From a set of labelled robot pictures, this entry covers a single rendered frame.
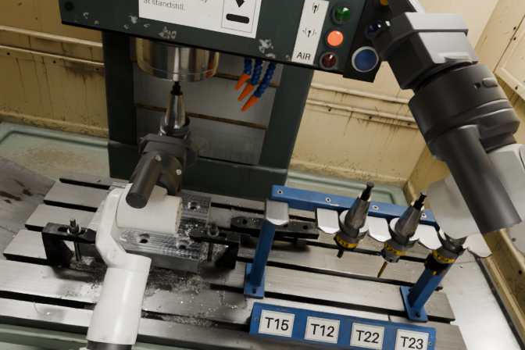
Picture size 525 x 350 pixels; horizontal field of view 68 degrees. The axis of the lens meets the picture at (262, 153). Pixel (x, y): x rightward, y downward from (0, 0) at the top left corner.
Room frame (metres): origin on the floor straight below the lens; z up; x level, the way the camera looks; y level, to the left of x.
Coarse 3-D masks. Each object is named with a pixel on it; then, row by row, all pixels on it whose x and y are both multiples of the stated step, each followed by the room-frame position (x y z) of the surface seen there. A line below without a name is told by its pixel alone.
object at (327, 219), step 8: (320, 208) 0.64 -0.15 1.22; (328, 208) 0.64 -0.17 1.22; (320, 216) 0.61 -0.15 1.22; (328, 216) 0.61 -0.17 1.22; (336, 216) 0.62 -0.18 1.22; (320, 224) 0.59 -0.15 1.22; (328, 224) 0.59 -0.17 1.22; (336, 224) 0.60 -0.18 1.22; (328, 232) 0.57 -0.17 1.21; (336, 232) 0.58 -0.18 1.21
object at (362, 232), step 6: (342, 216) 0.61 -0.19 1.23; (342, 222) 0.60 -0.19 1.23; (366, 222) 0.61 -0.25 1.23; (342, 228) 0.59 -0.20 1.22; (348, 228) 0.58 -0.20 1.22; (354, 228) 0.59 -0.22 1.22; (366, 228) 0.59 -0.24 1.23; (342, 234) 0.58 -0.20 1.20; (348, 234) 0.58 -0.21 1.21; (354, 234) 0.59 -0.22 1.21; (360, 234) 0.58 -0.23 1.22
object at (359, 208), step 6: (360, 198) 0.60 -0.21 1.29; (354, 204) 0.61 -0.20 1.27; (360, 204) 0.60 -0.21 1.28; (366, 204) 0.60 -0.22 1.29; (348, 210) 0.61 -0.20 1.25; (354, 210) 0.60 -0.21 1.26; (360, 210) 0.59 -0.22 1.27; (366, 210) 0.60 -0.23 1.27; (348, 216) 0.60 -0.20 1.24; (354, 216) 0.59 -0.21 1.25; (360, 216) 0.59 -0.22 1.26; (366, 216) 0.60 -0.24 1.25; (348, 222) 0.59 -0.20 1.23; (354, 222) 0.59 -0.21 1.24; (360, 222) 0.59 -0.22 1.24; (360, 228) 0.59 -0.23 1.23
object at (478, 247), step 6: (474, 234) 0.66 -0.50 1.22; (480, 234) 0.66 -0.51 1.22; (474, 240) 0.64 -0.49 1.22; (480, 240) 0.64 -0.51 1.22; (468, 246) 0.61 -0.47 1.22; (474, 246) 0.62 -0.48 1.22; (480, 246) 0.62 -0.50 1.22; (486, 246) 0.63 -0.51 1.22; (474, 252) 0.60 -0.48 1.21; (480, 252) 0.60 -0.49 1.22; (486, 252) 0.61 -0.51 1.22
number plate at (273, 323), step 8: (264, 312) 0.53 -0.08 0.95; (272, 312) 0.53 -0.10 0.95; (280, 312) 0.54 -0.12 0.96; (264, 320) 0.52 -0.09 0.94; (272, 320) 0.52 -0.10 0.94; (280, 320) 0.53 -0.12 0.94; (288, 320) 0.53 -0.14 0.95; (264, 328) 0.51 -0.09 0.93; (272, 328) 0.51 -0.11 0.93; (280, 328) 0.52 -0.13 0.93; (288, 328) 0.52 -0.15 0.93; (288, 336) 0.51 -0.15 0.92
